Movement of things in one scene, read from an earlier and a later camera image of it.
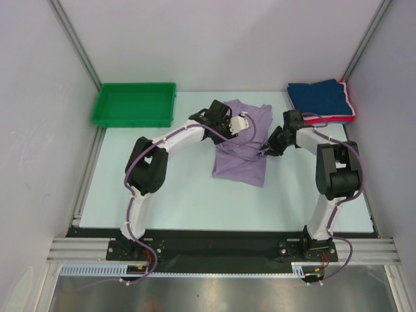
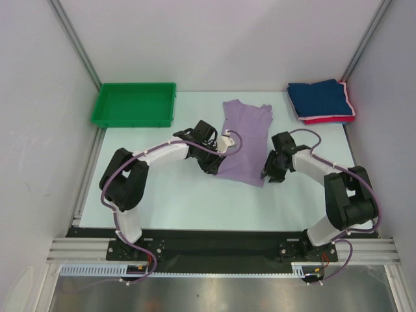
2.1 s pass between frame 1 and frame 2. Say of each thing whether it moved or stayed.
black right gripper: moved
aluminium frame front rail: stayed
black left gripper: moved
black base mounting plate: stayed
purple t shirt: stayed
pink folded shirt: stayed
